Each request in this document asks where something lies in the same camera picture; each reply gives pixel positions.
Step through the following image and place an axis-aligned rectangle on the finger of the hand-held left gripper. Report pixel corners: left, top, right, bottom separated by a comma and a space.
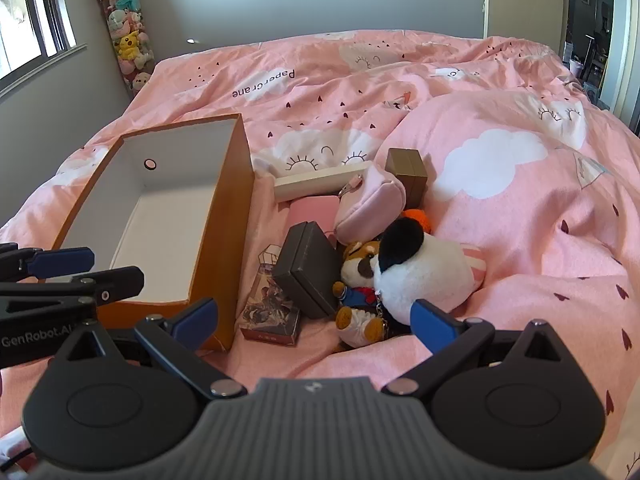
0, 242, 96, 282
0, 266, 146, 308

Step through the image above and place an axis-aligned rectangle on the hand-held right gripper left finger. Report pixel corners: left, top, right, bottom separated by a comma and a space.
49, 297, 248, 401

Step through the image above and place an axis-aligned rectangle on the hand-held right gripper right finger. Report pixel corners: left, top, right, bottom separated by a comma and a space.
382, 299, 583, 401

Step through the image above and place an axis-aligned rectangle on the round black white plush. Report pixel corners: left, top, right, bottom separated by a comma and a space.
372, 218, 476, 336

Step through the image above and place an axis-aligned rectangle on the pink striped plush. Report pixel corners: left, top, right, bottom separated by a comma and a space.
457, 242, 487, 291

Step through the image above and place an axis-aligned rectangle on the orange cardboard box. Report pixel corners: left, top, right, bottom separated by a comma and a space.
50, 112, 256, 352

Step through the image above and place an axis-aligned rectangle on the brown dog plush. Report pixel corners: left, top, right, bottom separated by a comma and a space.
332, 240, 396, 350

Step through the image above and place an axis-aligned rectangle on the orange crochet fruit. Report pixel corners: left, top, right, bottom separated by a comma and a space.
400, 208, 432, 235

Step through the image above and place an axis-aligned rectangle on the pink zip pouch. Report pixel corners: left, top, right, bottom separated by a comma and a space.
332, 164, 407, 246

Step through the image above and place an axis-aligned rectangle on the gold cardboard box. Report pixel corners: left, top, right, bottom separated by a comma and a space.
385, 147, 428, 208

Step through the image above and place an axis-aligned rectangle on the cream glasses case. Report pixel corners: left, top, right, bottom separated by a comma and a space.
273, 161, 373, 203

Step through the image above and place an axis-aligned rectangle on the illustrated card box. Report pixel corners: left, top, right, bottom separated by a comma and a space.
239, 244, 302, 347

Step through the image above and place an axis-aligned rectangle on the dark grey box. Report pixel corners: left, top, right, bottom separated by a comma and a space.
272, 221, 346, 320

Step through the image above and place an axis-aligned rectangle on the pink cloud print duvet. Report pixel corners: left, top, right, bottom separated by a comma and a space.
0, 30, 640, 480

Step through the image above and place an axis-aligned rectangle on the pink flat box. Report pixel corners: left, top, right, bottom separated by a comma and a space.
287, 196, 341, 233

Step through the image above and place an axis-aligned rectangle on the clear tube of plush toys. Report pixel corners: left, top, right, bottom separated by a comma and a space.
97, 0, 156, 93

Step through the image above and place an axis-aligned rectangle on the window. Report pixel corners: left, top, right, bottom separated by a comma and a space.
0, 0, 88, 93

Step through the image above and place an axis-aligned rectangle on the white door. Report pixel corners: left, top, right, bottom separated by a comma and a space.
484, 0, 571, 41

